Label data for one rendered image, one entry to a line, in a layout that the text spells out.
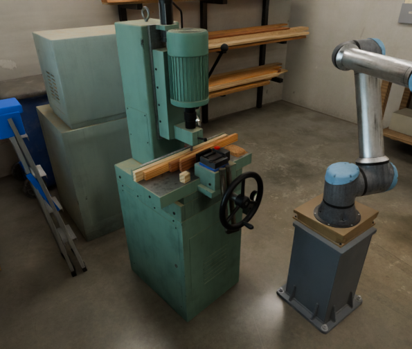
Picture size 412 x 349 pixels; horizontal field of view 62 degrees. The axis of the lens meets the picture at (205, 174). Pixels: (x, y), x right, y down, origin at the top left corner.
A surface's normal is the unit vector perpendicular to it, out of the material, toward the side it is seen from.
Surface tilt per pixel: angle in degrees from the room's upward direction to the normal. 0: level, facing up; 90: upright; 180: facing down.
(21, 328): 0
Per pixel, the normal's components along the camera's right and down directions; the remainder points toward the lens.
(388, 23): -0.81, 0.30
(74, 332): -0.01, -0.87
